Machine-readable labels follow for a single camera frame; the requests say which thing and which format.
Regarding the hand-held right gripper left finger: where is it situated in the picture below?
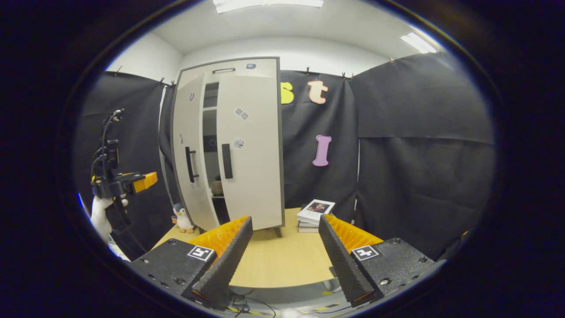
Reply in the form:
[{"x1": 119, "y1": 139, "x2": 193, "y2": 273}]
[{"x1": 131, "y1": 216, "x2": 253, "y2": 305}]

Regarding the black backdrop cloth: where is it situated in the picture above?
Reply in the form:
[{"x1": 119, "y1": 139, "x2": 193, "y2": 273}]
[{"x1": 74, "y1": 52, "x2": 495, "y2": 261}]

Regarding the narrow ceiling light panel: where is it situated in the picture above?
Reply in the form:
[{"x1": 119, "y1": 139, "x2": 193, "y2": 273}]
[{"x1": 401, "y1": 32, "x2": 437, "y2": 53}]

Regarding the yellow black floor tape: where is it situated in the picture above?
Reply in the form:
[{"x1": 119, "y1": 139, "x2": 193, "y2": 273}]
[{"x1": 309, "y1": 289, "x2": 341, "y2": 312}]

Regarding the white portrait cover book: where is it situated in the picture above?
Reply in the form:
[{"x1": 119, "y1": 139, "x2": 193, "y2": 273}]
[{"x1": 297, "y1": 199, "x2": 336, "y2": 224}]

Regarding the wide ceiling light panel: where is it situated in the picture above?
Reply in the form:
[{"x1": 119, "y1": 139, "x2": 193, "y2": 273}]
[{"x1": 213, "y1": 0, "x2": 324, "y2": 14}]

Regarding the penguin plush toy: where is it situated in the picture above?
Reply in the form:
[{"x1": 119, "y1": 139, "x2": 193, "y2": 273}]
[{"x1": 172, "y1": 203, "x2": 195, "y2": 234}]

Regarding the black cable bundle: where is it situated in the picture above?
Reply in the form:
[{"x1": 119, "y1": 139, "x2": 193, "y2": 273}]
[{"x1": 227, "y1": 292, "x2": 276, "y2": 317}]

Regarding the white cabinet drawer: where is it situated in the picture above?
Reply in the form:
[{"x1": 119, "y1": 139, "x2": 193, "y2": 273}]
[{"x1": 181, "y1": 59, "x2": 279, "y2": 87}]

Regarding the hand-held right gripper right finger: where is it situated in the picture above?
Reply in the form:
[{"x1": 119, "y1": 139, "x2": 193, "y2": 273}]
[{"x1": 319, "y1": 214, "x2": 442, "y2": 308}]

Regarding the white shoe cabinet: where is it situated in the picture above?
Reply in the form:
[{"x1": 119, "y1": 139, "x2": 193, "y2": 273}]
[{"x1": 170, "y1": 57, "x2": 285, "y2": 239}]

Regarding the white cabinet door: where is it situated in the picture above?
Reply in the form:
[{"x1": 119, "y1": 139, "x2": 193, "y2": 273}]
[
  {"x1": 215, "y1": 74, "x2": 283, "y2": 230},
  {"x1": 172, "y1": 73, "x2": 221, "y2": 231}
]

